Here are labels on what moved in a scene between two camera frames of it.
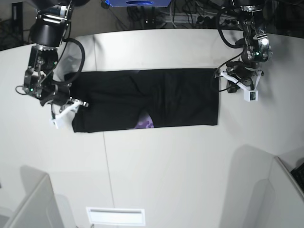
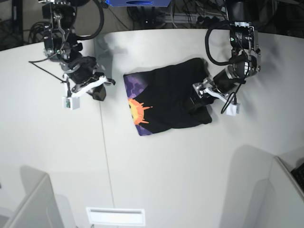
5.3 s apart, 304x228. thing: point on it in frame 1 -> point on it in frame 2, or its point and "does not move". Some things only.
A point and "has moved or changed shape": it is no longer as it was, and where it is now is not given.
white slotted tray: (116, 215) does not move
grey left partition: (39, 208) does not move
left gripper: (61, 95) -> (80, 71)
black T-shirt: (134, 99) has moved or changed shape
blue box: (138, 3) does not move
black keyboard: (298, 174) does not move
